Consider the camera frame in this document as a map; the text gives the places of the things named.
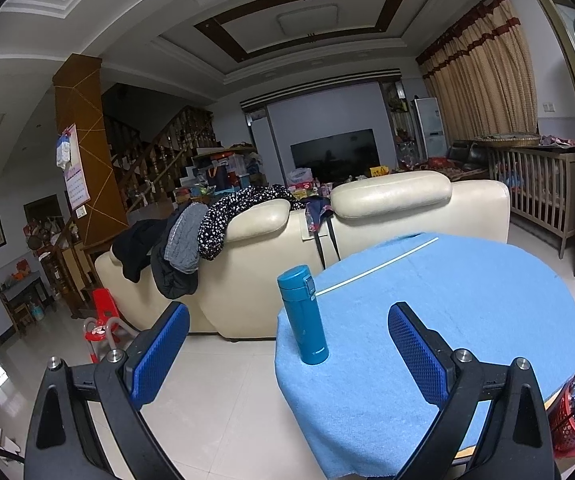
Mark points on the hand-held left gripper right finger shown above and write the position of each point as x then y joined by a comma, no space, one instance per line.
417,355

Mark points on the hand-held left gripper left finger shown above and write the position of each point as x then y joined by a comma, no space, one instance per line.
160,355

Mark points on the red plastic stool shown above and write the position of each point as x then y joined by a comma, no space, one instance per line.
102,302

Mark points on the round table with blue cloth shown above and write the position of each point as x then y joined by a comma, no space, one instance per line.
467,285

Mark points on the thin white stick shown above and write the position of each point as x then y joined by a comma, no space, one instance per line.
377,265

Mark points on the black jacket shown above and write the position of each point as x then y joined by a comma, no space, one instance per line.
137,245

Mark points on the teal thermos bottle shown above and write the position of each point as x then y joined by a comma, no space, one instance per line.
307,320

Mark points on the grey knit garment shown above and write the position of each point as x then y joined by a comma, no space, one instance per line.
185,240

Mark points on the wooden shelf unit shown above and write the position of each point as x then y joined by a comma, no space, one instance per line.
67,260

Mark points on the round wooden table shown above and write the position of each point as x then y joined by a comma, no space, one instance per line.
553,401

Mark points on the small wooden table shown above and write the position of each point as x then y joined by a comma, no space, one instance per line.
22,285

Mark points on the black white patterned garment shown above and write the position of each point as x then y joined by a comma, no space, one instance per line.
227,215

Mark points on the cream leather sofa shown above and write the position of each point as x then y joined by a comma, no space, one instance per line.
392,200

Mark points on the dark patterned cloth bag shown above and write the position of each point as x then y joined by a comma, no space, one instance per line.
317,212

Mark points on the wooden crib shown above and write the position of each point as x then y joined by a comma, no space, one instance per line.
532,190

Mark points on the wooden staircase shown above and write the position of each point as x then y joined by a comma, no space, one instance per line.
167,150

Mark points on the black leather armchair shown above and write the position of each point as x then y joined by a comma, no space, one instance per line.
462,152

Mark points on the pile of snack packages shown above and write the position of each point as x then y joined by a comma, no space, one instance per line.
302,177

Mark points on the black television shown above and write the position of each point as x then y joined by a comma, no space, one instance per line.
332,152

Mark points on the white standing air conditioner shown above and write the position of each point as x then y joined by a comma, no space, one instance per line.
430,130

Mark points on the glass display cabinet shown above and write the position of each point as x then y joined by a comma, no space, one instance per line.
401,125

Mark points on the woven bamboo tray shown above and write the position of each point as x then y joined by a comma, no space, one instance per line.
507,140

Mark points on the folded patterned cloth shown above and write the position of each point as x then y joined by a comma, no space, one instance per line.
562,144

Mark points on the brown wooden pillar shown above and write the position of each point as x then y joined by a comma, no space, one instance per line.
87,100

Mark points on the beige curtain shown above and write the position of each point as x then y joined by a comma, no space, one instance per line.
482,85

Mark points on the square ceiling lamp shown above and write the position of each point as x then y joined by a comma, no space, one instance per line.
308,20

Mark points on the wall calendar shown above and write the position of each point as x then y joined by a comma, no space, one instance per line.
76,180

